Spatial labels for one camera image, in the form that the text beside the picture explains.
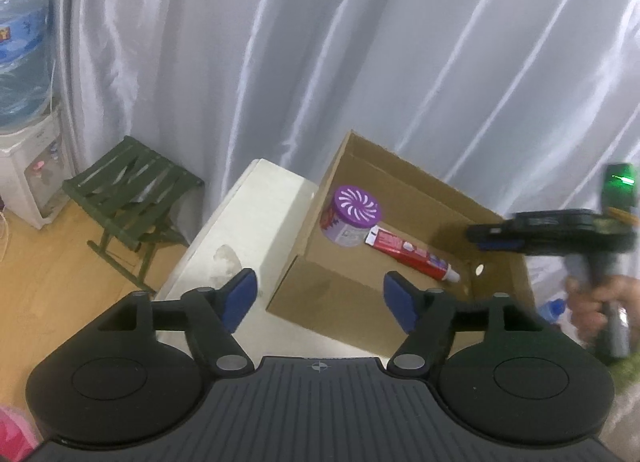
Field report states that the white water dispenser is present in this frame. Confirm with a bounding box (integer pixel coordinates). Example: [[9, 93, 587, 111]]
[[0, 97, 76, 230]]

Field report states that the red toothpaste tube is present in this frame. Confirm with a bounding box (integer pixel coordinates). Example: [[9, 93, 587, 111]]
[[364, 225, 461, 284]]

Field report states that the purple lid air freshener jar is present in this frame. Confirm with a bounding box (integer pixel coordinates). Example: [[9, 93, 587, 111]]
[[320, 185, 385, 247]]

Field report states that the grey satin curtain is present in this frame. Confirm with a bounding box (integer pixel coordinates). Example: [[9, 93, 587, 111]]
[[47, 0, 640, 243]]

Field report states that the person's right hand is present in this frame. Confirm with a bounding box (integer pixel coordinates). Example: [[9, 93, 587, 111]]
[[565, 274, 640, 348]]

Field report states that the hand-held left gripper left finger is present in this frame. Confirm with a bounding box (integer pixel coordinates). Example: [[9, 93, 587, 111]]
[[95, 268, 257, 377]]

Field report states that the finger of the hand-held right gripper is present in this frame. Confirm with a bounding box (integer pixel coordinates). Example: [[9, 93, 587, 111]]
[[466, 223, 526, 253]]

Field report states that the pink floral cloth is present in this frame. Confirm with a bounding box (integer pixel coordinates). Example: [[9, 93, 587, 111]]
[[0, 404, 40, 462]]

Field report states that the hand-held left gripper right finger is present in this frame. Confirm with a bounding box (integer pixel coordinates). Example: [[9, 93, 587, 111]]
[[383, 271, 543, 378]]

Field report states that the blue water jug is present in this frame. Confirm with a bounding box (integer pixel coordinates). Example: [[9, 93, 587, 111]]
[[0, 0, 56, 132]]

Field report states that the brown cardboard box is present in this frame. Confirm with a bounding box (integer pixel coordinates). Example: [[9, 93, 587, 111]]
[[266, 129, 536, 363]]

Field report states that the green folding stool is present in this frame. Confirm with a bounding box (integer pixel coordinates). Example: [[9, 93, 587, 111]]
[[62, 136, 205, 293]]

